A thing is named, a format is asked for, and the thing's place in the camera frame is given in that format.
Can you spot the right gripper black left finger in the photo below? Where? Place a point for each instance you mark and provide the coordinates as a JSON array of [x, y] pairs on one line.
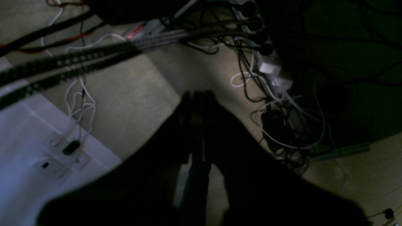
[[139, 192]]

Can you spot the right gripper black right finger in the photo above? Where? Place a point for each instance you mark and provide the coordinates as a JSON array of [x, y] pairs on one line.
[[261, 191]]

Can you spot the white power strip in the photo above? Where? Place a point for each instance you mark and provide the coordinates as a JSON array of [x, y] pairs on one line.
[[260, 58]]

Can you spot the black power adapter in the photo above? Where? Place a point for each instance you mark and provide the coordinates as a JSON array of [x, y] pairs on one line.
[[273, 123]]

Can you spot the black perforated metal rail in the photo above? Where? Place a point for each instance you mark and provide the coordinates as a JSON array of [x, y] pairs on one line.
[[121, 50]]

